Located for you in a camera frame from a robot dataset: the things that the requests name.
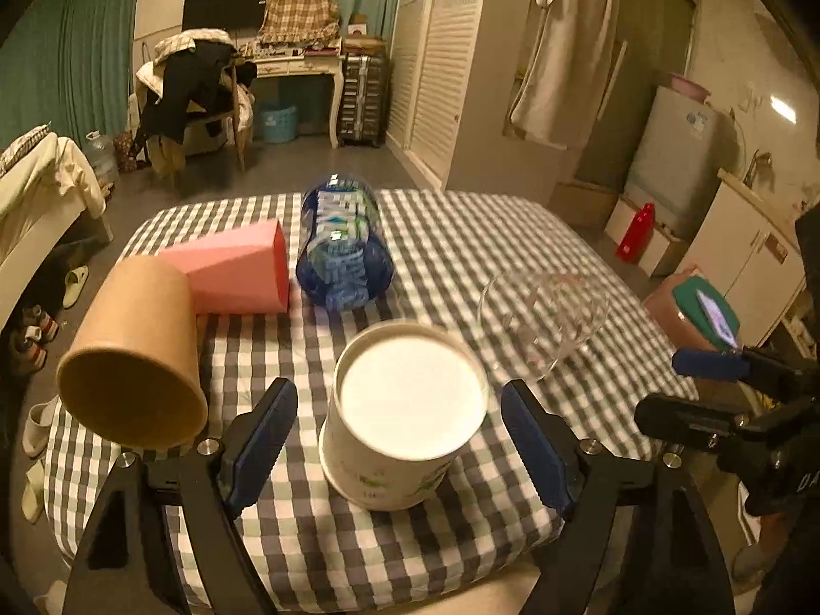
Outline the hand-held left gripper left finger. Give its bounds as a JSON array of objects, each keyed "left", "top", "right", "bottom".
[{"left": 64, "top": 377, "right": 299, "bottom": 615}]

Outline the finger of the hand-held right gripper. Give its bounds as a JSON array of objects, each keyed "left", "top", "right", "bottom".
[
  {"left": 634, "top": 392, "right": 760, "bottom": 459},
  {"left": 672, "top": 346, "right": 802, "bottom": 398}
]

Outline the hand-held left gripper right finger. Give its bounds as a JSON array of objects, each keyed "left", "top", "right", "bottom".
[{"left": 501, "top": 379, "right": 734, "bottom": 615}]

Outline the white paper cup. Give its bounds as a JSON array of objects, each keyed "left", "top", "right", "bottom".
[{"left": 318, "top": 319, "right": 489, "bottom": 512}]

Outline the clear glass cup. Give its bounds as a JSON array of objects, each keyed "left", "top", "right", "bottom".
[{"left": 478, "top": 271, "right": 611, "bottom": 385}]

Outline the brown paper cup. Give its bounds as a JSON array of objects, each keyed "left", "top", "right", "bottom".
[{"left": 56, "top": 257, "right": 209, "bottom": 450}]

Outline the pink plastic cup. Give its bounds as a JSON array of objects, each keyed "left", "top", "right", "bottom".
[{"left": 158, "top": 219, "right": 291, "bottom": 315}]

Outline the phone on green stand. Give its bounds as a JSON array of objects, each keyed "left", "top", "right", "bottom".
[{"left": 671, "top": 274, "right": 744, "bottom": 352}]

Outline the white sink cabinet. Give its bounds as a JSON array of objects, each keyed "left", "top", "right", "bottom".
[{"left": 672, "top": 170, "right": 811, "bottom": 347}]

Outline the red bottle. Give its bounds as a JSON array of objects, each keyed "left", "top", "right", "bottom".
[{"left": 616, "top": 202, "right": 656, "bottom": 263}]

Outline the grey checkered tablecloth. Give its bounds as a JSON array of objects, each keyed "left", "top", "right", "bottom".
[{"left": 45, "top": 189, "right": 702, "bottom": 591}]

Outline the metal faucet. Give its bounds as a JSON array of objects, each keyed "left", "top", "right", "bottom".
[{"left": 743, "top": 150, "right": 773, "bottom": 186}]

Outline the white slipper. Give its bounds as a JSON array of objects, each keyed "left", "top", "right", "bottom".
[
  {"left": 23, "top": 396, "right": 62, "bottom": 459},
  {"left": 63, "top": 265, "right": 91, "bottom": 310}
]

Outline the blue plastic bottle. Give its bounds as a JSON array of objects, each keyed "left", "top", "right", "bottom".
[{"left": 296, "top": 173, "right": 395, "bottom": 312}]

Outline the pink basin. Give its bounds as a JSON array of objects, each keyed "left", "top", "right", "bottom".
[{"left": 668, "top": 72, "right": 712, "bottom": 102}]

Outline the light blue laundry basket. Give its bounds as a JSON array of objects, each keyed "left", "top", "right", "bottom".
[{"left": 257, "top": 104, "right": 298, "bottom": 144}]

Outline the large water jug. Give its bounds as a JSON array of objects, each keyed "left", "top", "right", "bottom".
[{"left": 85, "top": 131, "right": 120, "bottom": 188}]

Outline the hanging white towel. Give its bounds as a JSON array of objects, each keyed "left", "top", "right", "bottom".
[{"left": 509, "top": 0, "right": 621, "bottom": 151}]

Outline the dark ribbed suitcase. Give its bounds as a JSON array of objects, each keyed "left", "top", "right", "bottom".
[{"left": 337, "top": 51, "right": 392, "bottom": 147}]

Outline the wooden chair with clothes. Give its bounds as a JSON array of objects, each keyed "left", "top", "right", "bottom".
[{"left": 131, "top": 29, "right": 257, "bottom": 193}]

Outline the white dressing desk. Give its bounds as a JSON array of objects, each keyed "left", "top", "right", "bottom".
[{"left": 238, "top": 45, "right": 345, "bottom": 150}]

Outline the white louvred wardrobe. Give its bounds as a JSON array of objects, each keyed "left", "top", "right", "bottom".
[{"left": 384, "top": 0, "right": 565, "bottom": 192}]

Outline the plaid blanket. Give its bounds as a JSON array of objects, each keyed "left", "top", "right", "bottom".
[{"left": 259, "top": 0, "right": 342, "bottom": 46}]

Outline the black flat screen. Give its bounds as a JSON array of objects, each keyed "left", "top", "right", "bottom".
[{"left": 182, "top": 0, "right": 275, "bottom": 33}]

